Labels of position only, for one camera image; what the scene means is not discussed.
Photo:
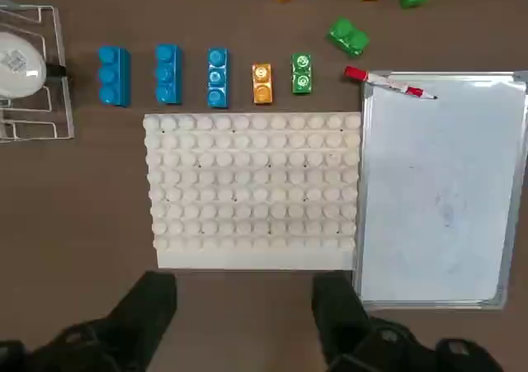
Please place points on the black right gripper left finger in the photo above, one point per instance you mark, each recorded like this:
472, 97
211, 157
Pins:
136, 306

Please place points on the white studded baseplate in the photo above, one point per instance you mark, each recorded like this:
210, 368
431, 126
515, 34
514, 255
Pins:
247, 182

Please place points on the red and white marker pen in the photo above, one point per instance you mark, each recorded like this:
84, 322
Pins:
356, 73

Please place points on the blue three-stud toy block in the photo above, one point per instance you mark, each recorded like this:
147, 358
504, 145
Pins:
167, 73
217, 77
113, 75

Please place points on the metal-framed whiteboard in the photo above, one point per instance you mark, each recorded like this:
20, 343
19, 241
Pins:
437, 190

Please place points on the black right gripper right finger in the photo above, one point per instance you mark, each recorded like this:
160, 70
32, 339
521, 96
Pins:
342, 314

